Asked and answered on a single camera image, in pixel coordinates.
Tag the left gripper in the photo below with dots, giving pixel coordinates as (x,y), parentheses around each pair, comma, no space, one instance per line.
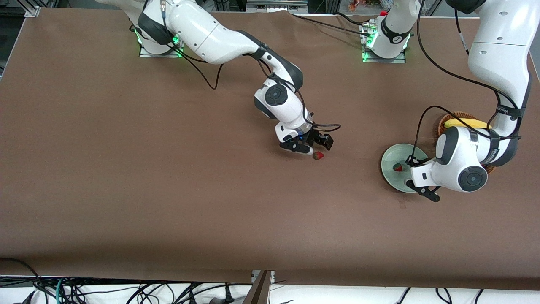
(412,161)

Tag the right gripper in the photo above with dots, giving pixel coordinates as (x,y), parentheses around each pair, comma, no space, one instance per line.
(314,135)

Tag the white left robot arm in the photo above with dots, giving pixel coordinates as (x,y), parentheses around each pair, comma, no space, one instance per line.
(498,55)

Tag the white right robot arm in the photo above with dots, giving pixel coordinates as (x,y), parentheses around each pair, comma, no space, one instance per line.
(211,33)

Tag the pale green round plate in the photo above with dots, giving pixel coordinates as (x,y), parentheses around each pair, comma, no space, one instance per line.
(392,181)

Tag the brown wicker basket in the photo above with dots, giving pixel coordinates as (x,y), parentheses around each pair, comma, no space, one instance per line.
(447,122)

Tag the yellow banana bunch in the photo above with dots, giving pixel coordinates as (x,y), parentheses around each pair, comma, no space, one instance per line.
(464,123)

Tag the grey metal rack unit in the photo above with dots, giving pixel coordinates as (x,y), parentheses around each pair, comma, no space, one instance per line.
(276,5)

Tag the brown table cover sheet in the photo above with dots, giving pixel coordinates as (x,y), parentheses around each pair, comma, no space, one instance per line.
(168,169)

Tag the black power plug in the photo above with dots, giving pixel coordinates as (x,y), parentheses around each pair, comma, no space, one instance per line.
(228,294)

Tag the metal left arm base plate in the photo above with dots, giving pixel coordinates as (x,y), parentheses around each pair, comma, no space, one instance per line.
(384,60)

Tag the brown table support post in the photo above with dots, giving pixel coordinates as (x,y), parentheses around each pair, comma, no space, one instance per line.
(258,291)

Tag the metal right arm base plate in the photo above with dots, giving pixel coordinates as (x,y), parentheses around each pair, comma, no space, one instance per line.
(147,54)

